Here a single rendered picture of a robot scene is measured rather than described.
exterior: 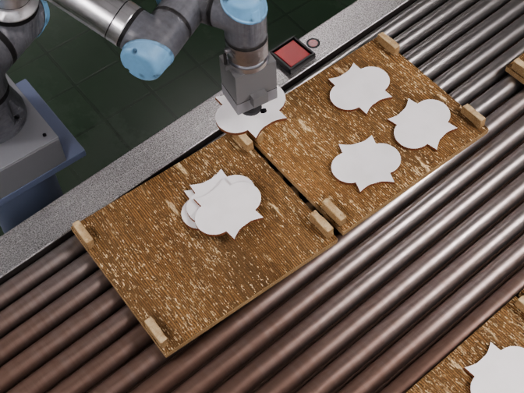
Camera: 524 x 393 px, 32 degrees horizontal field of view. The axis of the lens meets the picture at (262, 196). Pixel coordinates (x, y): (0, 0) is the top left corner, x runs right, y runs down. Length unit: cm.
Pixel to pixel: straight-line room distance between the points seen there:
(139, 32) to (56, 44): 203
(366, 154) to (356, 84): 19
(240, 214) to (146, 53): 47
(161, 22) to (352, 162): 59
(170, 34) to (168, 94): 178
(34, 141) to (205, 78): 140
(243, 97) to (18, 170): 57
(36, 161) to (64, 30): 160
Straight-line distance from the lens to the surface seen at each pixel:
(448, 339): 178
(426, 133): 200
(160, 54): 151
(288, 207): 188
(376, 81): 208
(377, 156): 195
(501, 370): 174
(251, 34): 158
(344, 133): 199
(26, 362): 181
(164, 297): 179
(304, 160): 195
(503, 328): 179
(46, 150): 203
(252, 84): 168
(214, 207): 186
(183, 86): 332
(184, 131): 203
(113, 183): 197
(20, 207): 222
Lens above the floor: 251
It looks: 56 degrees down
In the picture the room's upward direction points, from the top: 3 degrees counter-clockwise
